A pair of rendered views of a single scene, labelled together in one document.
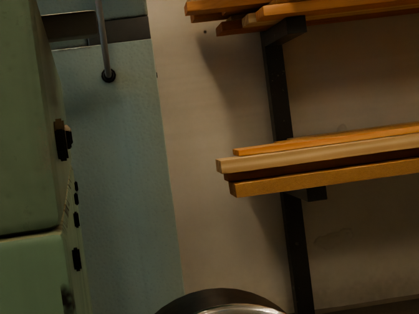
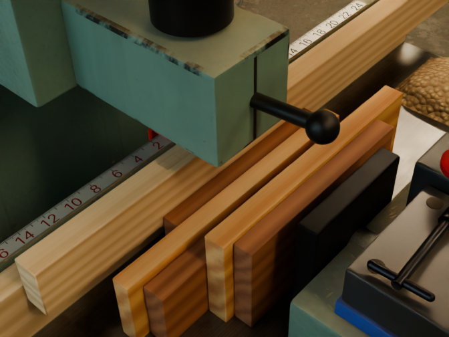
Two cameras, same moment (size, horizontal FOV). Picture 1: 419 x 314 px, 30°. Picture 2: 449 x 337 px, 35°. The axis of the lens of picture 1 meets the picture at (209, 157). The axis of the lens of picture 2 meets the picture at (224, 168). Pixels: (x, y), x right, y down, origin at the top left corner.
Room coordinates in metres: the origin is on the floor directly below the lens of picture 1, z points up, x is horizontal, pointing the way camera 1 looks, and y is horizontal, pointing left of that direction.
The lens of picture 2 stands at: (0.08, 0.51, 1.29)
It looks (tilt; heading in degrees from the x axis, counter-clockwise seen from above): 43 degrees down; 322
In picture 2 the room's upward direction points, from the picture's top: 2 degrees counter-clockwise
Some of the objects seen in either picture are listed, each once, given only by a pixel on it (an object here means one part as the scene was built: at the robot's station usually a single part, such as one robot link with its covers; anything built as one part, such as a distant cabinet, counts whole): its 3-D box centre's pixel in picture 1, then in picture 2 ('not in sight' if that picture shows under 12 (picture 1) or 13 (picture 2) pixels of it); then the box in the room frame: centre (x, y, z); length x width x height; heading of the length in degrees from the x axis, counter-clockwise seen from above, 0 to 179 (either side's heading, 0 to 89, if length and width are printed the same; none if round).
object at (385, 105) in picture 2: not in sight; (311, 196); (0.32, 0.25, 0.94); 0.20 x 0.02 x 0.08; 99
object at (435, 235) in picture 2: not in sight; (427, 247); (0.21, 0.28, 1.01); 0.07 x 0.04 x 0.01; 102
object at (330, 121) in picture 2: not in sight; (290, 111); (0.31, 0.28, 1.04); 0.06 x 0.02 x 0.02; 9
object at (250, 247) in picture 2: not in sight; (317, 218); (0.31, 0.26, 0.94); 0.16 x 0.01 x 0.07; 99
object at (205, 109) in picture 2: not in sight; (176, 66); (0.41, 0.30, 1.03); 0.14 x 0.07 x 0.09; 9
